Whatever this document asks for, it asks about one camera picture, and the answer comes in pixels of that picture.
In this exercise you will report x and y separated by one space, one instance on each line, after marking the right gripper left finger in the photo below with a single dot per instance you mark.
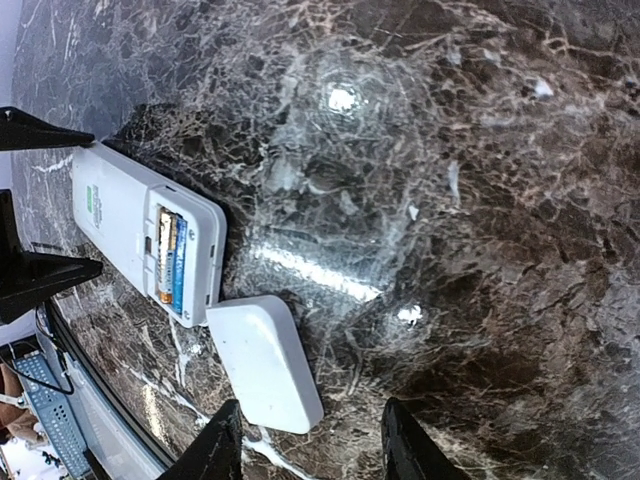
216 452

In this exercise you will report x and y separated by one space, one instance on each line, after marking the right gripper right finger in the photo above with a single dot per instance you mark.
408 452

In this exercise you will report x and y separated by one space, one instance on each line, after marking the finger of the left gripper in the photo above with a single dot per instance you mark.
22 131
29 278

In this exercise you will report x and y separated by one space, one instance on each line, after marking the white battery cover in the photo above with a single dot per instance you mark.
261 351

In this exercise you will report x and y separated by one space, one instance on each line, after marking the white remote control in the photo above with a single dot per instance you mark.
115 204

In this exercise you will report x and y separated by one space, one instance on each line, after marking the gold black AA battery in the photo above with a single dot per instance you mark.
166 248

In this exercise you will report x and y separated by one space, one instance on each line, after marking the blue AA battery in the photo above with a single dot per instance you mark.
179 264

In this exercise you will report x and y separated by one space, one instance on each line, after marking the white slotted cable duct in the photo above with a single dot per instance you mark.
52 408

